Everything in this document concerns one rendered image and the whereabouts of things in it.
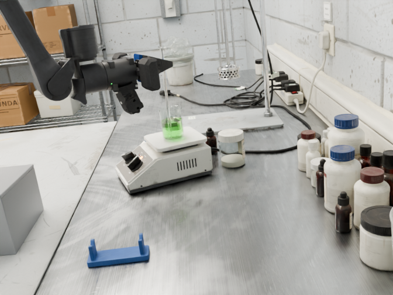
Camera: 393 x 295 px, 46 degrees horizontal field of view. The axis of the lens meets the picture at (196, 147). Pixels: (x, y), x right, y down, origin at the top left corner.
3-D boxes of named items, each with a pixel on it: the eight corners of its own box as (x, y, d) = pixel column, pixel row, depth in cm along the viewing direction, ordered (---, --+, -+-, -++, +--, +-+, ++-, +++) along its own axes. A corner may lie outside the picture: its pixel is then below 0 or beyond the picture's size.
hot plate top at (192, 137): (157, 153, 100) (157, 149, 100) (142, 139, 111) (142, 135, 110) (209, 141, 104) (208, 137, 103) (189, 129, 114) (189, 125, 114)
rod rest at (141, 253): (87, 268, 75) (83, 249, 74) (90, 256, 78) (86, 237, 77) (148, 260, 75) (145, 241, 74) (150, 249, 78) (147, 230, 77)
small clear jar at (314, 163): (334, 189, 92) (334, 165, 90) (310, 189, 93) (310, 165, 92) (333, 180, 96) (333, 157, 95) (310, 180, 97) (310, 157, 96)
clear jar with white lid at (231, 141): (223, 170, 108) (220, 137, 105) (218, 161, 113) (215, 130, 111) (248, 166, 108) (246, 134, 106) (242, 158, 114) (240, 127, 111)
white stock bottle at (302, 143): (314, 174, 100) (314, 136, 98) (294, 170, 103) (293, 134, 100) (323, 166, 104) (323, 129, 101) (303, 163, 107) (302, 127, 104)
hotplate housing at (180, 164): (128, 196, 99) (123, 161, 97) (116, 176, 111) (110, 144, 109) (223, 172, 106) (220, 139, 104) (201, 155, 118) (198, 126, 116)
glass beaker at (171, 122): (157, 141, 106) (152, 107, 103) (175, 134, 109) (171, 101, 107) (173, 146, 102) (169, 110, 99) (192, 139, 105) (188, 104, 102)
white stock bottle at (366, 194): (376, 237, 74) (378, 180, 71) (347, 226, 78) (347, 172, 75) (395, 224, 78) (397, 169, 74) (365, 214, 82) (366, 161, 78)
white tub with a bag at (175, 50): (182, 78, 219) (176, 33, 212) (203, 81, 209) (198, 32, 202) (159, 85, 211) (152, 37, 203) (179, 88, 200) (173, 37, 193)
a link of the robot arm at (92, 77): (77, 107, 89) (68, 58, 86) (69, 104, 93) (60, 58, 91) (111, 100, 92) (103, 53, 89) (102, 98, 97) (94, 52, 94)
